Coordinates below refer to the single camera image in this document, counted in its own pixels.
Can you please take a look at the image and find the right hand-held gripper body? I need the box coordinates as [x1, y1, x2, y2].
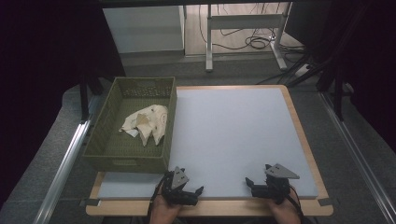
[251, 162, 301, 204]

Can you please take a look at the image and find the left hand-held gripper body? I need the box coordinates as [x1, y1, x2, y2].
[162, 166, 200, 206]

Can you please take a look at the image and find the olive green plastic basket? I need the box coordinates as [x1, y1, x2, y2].
[82, 77, 177, 175]

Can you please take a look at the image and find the cream printed cloth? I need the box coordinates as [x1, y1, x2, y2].
[120, 105, 169, 147]

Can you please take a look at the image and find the person's left hand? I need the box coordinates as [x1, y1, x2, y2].
[148, 186, 183, 224]

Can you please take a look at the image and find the person's right hand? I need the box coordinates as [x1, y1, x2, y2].
[269, 192, 302, 224]

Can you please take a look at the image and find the pale grey foam mat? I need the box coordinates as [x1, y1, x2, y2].
[97, 87, 319, 200]

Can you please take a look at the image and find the black stand leg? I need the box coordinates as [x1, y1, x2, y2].
[317, 62, 347, 122]
[78, 71, 105, 122]

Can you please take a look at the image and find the white power strip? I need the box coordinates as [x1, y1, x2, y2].
[293, 63, 312, 77]

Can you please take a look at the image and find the dark curtain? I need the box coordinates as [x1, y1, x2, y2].
[284, 0, 396, 153]
[0, 0, 126, 209]

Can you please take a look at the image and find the white cabinet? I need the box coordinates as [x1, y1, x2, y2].
[102, 5, 186, 54]

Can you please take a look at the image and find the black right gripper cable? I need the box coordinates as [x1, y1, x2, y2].
[289, 185, 305, 218]

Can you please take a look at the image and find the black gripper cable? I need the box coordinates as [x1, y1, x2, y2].
[148, 176, 166, 218]
[289, 185, 305, 218]

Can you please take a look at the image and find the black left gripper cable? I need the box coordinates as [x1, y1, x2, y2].
[148, 176, 166, 218]

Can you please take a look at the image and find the aluminium rail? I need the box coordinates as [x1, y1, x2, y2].
[320, 91, 396, 224]
[32, 119, 92, 224]

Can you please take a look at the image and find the bundle of black floor cables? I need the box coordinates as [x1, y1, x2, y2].
[199, 3, 307, 63]

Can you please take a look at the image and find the white metal desk frame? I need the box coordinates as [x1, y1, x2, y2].
[205, 2, 293, 73]

